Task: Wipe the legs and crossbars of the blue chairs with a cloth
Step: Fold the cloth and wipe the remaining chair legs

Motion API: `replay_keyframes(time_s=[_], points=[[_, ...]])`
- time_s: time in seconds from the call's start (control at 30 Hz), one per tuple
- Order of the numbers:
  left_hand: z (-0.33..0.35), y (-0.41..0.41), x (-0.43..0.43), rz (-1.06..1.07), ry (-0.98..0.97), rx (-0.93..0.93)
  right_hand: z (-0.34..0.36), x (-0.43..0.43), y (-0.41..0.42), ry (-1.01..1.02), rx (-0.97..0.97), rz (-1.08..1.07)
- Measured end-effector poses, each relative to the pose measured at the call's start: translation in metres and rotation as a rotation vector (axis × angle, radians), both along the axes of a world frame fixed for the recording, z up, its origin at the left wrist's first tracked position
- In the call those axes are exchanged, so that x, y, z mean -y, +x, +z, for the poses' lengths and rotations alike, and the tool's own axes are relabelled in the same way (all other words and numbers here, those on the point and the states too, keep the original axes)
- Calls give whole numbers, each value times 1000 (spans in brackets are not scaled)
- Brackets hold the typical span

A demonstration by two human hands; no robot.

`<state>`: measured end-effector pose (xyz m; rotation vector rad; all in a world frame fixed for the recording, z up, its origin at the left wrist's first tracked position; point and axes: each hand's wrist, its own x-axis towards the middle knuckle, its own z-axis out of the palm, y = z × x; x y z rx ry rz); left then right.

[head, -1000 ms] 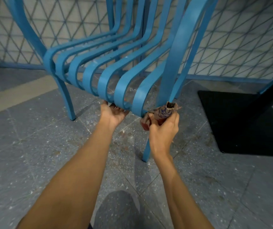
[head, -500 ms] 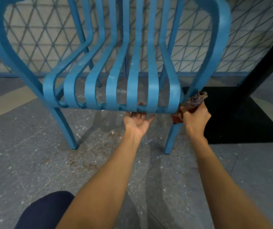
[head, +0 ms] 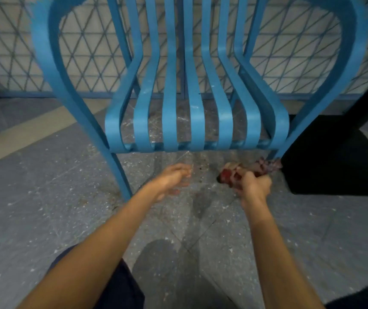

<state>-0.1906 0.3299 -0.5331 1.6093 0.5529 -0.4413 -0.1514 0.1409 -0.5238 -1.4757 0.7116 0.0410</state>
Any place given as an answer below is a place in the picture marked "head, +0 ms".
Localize blue slatted metal chair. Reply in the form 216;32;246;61
30;0;368;202

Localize person's left forearm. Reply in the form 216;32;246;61
16;183;159;309

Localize black table leg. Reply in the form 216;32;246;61
327;66;368;151

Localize blue wire mesh fence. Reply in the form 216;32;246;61
0;0;368;101

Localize person's right hand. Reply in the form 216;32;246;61
232;167;273;209

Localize red cloth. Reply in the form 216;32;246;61
216;158;283;189

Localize person's dark trousers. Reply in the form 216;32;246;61
44;244;368;309

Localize person's right forearm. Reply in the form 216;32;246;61
241;199;326;309

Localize person's left hand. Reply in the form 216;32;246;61
149;163;193;203

